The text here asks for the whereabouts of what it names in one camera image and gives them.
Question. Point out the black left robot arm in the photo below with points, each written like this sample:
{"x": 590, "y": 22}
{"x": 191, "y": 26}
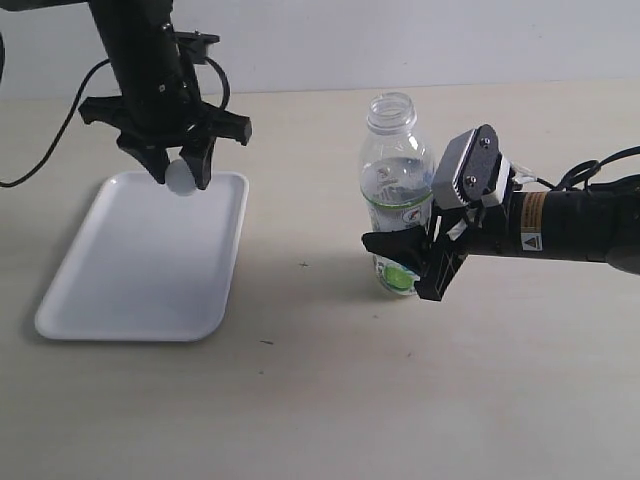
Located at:
{"x": 142, "y": 43}

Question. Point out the white rectangular plastic tray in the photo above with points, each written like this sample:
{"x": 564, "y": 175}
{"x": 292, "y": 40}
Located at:
{"x": 147, "y": 265}

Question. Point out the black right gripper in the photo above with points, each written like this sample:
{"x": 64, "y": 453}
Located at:
{"x": 436, "y": 254}

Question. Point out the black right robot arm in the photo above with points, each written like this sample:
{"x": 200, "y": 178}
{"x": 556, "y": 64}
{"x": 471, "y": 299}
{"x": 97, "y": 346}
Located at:
{"x": 598, "y": 225}

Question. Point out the white bottle cap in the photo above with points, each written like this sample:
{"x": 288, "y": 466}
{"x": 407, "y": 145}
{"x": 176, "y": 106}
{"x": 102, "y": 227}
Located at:
{"x": 179, "y": 179}

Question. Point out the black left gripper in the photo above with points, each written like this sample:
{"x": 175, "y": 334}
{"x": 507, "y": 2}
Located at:
{"x": 171, "y": 112}

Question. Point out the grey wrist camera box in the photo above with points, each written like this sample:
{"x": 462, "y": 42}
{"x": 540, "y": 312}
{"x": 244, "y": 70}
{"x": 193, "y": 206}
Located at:
{"x": 472, "y": 170}

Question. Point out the clear plastic water bottle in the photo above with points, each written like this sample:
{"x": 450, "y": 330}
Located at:
{"x": 396, "y": 165}

